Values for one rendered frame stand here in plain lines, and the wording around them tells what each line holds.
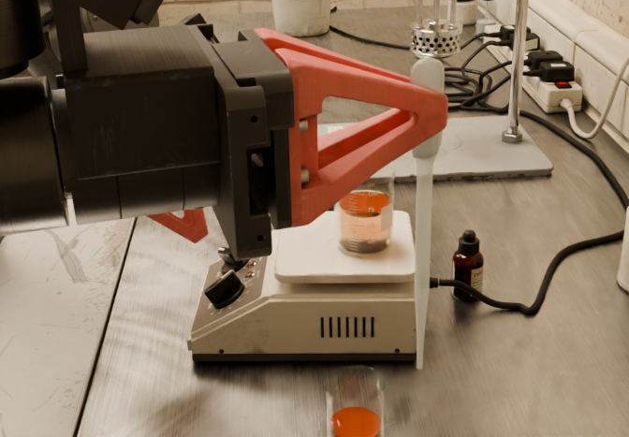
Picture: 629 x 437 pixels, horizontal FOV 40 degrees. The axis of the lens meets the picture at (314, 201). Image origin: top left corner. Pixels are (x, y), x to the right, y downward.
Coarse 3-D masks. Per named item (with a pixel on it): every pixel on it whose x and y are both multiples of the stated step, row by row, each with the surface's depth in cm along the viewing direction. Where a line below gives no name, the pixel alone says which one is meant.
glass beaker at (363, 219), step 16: (384, 176) 70; (352, 192) 70; (368, 192) 70; (384, 192) 70; (336, 208) 72; (352, 208) 71; (368, 208) 70; (384, 208) 71; (336, 224) 73; (352, 224) 71; (368, 224) 71; (384, 224) 72; (336, 240) 74; (352, 240) 72; (368, 240) 72; (384, 240) 72; (352, 256) 73; (368, 256) 72
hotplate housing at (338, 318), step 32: (288, 288) 72; (320, 288) 72; (352, 288) 72; (384, 288) 72; (224, 320) 73; (256, 320) 72; (288, 320) 72; (320, 320) 72; (352, 320) 72; (384, 320) 71; (192, 352) 74; (224, 352) 73; (256, 352) 73; (288, 352) 73; (320, 352) 73; (352, 352) 73; (384, 352) 73; (416, 352) 74
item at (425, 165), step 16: (416, 64) 35; (416, 160) 37; (432, 160) 37; (416, 208) 38; (416, 224) 38; (416, 240) 39; (416, 256) 39; (416, 272) 39; (416, 288) 40; (416, 304) 40; (416, 320) 41
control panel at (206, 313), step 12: (216, 264) 83; (264, 264) 77; (216, 276) 81; (240, 276) 78; (252, 276) 76; (204, 288) 80; (252, 288) 74; (204, 300) 77; (240, 300) 73; (252, 300) 72; (204, 312) 75; (216, 312) 74; (228, 312) 73; (204, 324) 73
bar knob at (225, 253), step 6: (222, 252) 80; (228, 252) 79; (222, 258) 81; (228, 258) 79; (228, 264) 80; (234, 264) 79; (240, 264) 79; (222, 270) 80; (228, 270) 79; (234, 270) 79
